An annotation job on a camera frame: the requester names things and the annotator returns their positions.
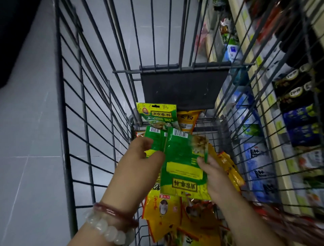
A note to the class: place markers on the person's right hand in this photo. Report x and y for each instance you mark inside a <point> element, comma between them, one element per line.
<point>220,185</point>

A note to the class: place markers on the person's left hand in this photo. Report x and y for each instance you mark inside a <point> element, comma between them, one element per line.
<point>131,175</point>

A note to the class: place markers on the pile of seasoning packets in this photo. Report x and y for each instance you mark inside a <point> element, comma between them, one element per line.
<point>167,218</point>

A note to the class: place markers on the wooden store shelving with goods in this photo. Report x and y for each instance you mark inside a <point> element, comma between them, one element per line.
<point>276,129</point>

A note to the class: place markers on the person's right forearm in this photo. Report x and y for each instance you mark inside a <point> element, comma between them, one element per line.
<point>248,225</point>

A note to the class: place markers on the black plastic cart flap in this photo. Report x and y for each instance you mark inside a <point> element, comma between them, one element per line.
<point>182,88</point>

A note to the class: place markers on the row of blue packets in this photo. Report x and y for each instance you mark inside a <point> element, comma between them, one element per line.
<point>258,162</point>

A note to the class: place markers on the pale green pouch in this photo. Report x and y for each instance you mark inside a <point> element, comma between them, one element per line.
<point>311,159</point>

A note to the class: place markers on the row of small dark bottles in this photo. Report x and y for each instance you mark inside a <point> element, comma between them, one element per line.
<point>298,91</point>

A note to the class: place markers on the black display base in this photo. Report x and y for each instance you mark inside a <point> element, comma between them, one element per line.
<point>12,35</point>

